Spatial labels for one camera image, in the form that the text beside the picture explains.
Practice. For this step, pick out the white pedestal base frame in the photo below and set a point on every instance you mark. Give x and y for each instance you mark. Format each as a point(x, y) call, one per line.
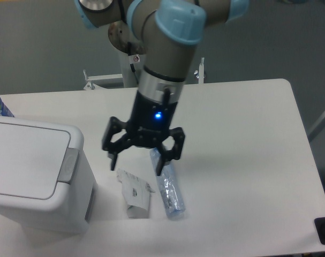
point(116, 80)

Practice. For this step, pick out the white push-lid trash can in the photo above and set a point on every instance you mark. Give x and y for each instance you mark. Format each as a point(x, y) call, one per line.
point(46, 181)

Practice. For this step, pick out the crumpled white paper carton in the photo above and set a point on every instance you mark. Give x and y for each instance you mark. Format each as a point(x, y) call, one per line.
point(136, 193)

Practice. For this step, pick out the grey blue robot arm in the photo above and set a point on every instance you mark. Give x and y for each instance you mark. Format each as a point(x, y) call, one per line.
point(170, 32)

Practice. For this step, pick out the clear crushed plastic bottle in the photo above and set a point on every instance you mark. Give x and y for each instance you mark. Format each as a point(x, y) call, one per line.
point(169, 188)

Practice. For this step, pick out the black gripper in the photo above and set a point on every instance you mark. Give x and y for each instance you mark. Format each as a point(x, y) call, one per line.
point(151, 123)

